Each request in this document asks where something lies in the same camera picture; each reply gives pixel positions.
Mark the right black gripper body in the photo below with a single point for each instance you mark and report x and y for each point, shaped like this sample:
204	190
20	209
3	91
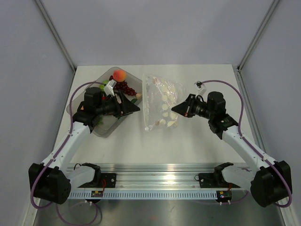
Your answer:
199	108

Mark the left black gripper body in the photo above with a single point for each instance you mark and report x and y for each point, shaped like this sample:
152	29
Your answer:
110	106

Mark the clear zip top bag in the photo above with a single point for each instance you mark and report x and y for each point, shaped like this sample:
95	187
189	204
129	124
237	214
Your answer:
160	95

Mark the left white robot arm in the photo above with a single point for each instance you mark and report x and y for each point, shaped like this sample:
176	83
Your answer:
50	180

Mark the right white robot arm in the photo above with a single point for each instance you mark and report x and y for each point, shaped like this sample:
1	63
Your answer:
268	180

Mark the white garlic clove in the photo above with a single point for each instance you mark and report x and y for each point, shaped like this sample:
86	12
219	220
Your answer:
138	95

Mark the green lime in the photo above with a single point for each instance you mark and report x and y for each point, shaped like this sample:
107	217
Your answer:
103	84

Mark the dark red grape bunch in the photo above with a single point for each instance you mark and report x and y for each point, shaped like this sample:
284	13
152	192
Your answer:
123	86

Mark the orange peach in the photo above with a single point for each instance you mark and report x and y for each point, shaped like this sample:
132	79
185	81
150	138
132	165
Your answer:
119	75

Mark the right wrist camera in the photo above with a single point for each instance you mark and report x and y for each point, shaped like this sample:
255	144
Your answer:
201	88

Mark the aluminium mounting rail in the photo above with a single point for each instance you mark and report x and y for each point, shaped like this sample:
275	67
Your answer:
134	176

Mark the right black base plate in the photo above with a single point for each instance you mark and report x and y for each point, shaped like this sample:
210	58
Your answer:
207	180

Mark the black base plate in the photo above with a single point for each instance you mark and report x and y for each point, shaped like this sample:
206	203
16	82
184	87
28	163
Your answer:
108	180
207	180

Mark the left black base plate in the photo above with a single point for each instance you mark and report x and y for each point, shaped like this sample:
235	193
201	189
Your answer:
108	180

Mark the white slotted cable duct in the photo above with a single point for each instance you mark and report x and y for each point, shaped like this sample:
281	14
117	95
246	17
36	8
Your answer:
144	195

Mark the right aluminium frame post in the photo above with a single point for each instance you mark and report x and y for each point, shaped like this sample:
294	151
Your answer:
258	34

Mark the aluminium frame post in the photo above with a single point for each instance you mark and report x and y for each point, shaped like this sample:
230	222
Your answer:
258	34
50	25

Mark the left aluminium frame post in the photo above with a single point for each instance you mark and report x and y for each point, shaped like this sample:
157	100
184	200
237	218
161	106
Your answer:
50	25

